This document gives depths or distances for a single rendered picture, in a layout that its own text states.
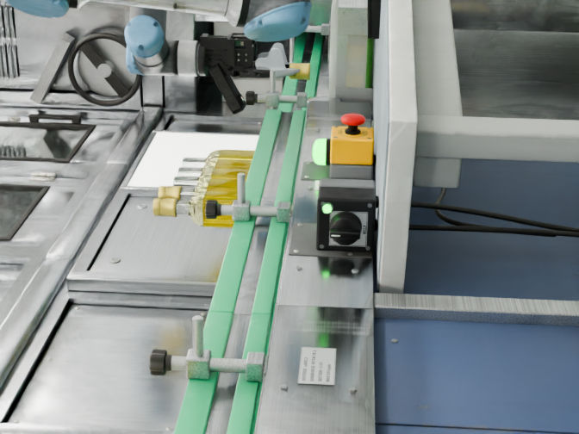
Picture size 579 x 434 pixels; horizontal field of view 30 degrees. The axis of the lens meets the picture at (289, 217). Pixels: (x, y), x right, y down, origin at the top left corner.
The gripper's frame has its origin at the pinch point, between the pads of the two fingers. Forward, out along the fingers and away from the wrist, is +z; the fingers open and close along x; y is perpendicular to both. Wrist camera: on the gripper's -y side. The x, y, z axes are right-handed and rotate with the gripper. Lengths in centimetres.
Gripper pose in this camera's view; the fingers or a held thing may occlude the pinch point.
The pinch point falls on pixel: (294, 71)
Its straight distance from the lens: 231.2
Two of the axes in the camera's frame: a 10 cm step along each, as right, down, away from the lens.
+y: 0.2, -9.4, -3.5
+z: 10.0, 0.4, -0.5
